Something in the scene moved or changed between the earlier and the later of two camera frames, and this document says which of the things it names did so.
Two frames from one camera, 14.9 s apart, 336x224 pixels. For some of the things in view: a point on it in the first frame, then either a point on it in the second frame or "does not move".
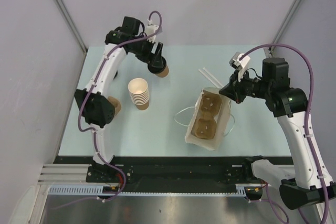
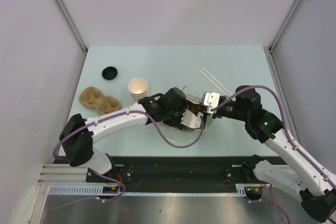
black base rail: (171, 170) does not move
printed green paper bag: (209, 118) -> (196, 118)
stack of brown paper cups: (139, 93) does not move
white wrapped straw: (208, 78) does not move
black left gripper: (147, 57) -> (177, 121)
